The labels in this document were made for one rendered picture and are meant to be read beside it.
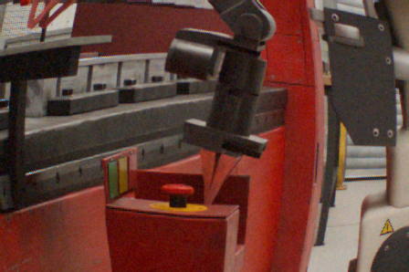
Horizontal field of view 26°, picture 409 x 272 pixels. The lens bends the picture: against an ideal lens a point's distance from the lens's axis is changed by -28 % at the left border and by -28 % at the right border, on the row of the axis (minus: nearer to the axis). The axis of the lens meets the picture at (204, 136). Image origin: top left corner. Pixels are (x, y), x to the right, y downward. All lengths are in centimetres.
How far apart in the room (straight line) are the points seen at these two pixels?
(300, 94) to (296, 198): 31
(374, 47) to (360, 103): 8
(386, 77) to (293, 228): 229
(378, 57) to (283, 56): 224
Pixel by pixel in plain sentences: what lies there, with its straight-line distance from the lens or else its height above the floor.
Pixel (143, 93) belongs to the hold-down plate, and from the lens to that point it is 217.
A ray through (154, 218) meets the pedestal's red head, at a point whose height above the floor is 77.
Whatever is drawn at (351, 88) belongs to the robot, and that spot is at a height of 95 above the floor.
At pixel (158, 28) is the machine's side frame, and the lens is 345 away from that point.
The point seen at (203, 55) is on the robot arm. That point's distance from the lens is 149.
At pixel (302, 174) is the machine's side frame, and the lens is 337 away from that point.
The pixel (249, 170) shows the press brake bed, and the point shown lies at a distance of 283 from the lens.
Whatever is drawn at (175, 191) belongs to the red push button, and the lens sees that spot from 142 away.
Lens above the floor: 97
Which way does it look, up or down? 4 degrees down
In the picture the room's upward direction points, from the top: 1 degrees clockwise
